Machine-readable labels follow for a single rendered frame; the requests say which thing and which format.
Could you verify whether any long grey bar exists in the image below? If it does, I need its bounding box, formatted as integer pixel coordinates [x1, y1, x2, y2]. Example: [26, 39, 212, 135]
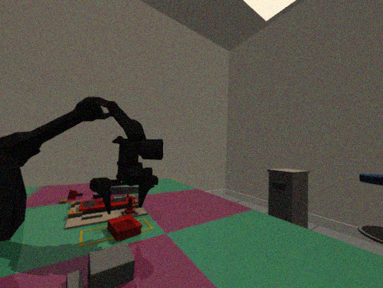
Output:
[109, 186, 138, 194]

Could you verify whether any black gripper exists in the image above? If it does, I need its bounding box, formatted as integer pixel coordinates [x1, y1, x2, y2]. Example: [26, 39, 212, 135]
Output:
[90, 159, 158, 215]

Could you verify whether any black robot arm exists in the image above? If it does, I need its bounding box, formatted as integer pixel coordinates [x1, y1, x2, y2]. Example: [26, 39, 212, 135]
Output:
[0, 96, 164, 186]

